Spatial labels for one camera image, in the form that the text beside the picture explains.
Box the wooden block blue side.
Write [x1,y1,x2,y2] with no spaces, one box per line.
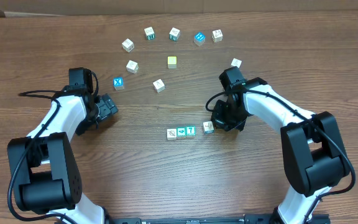
[203,121,214,134]

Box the green 7 wooden block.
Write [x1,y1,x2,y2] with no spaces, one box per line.
[185,126,196,138]

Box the green 4 wooden block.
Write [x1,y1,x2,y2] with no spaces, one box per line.
[177,127,186,139]

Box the leaf drawing wooden block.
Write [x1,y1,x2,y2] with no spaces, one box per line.
[167,128,177,141]

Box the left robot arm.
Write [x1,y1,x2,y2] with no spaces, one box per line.
[7,67,118,223]

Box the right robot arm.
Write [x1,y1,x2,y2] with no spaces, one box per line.
[211,67,356,223]

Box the blue X wooden block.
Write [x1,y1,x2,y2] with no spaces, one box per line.
[113,77,124,90]

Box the wooden block left middle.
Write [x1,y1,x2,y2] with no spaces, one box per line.
[126,60,139,73]

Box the wooden block far right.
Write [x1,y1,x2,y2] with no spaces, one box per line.
[231,58,242,68]

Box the wooden block red drawing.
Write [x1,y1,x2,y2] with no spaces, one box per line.
[152,79,165,93]

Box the plain wooden block far left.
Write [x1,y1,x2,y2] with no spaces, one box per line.
[122,39,134,52]

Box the yellow top wooden block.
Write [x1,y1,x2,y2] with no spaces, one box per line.
[167,56,177,69]

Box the wooden block drawing top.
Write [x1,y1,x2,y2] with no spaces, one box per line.
[212,29,223,42]

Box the blue top wooden block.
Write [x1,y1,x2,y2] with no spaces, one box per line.
[194,32,206,46]

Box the wooden block teal letter side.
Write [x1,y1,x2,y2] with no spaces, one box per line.
[169,27,180,42]

